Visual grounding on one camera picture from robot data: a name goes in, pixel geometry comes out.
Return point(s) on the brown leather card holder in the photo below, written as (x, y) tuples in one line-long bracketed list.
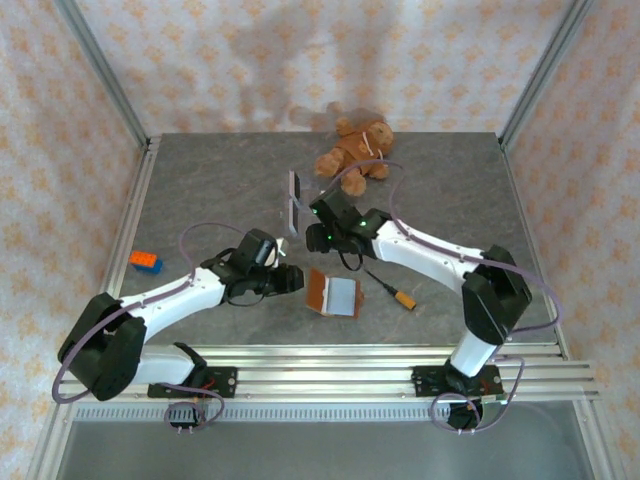
[(316, 290)]

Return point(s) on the grey VIP card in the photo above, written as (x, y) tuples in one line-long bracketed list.
[(293, 220)]

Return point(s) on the black plastic card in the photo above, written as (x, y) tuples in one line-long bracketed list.
[(295, 185)]

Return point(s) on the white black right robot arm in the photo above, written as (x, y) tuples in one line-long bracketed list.
[(425, 257)]

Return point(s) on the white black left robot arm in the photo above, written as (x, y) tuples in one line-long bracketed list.
[(170, 305)]

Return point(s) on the brown teddy bear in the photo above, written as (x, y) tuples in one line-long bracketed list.
[(360, 150)]

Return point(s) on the blue toy brick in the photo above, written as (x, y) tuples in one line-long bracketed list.
[(155, 269)]

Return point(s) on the orange toy brick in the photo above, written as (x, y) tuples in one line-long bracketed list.
[(144, 257)]

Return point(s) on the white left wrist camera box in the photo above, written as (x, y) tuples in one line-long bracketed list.
[(278, 250)]

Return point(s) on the aluminium mounting rail beam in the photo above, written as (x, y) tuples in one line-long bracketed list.
[(325, 372)]

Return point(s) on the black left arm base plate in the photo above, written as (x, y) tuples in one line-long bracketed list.
[(225, 380)]

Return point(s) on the aluminium side rail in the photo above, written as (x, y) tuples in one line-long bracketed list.
[(532, 225), (127, 240)]

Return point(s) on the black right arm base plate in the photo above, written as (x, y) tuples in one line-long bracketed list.
[(425, 380)]

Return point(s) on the aluminium frame post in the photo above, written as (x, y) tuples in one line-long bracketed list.
[(545, 75), (105, 75)]

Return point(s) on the aluminium frame leg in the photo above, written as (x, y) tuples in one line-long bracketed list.
[(597, 445), (47, 445)]

